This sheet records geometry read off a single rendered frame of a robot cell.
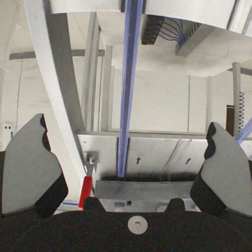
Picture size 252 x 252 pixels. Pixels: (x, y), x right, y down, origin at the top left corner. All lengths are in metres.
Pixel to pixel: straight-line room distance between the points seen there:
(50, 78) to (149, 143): 0.19
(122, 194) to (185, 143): 0.19
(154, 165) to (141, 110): 1.65
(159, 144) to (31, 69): 2.29
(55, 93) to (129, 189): 0.27
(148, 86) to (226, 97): 1.21
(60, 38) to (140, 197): 0.34
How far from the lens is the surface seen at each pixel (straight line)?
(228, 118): 0.80
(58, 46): 0.19
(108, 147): 0.28
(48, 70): 0.18
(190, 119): 2.16
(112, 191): 0.37
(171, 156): 0.31
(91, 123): 0.50
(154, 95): 2.02
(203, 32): 0.55
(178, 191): 0.40
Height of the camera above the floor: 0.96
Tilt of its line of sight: 2 degrees up
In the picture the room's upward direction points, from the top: 177 degrees counter-clockwise
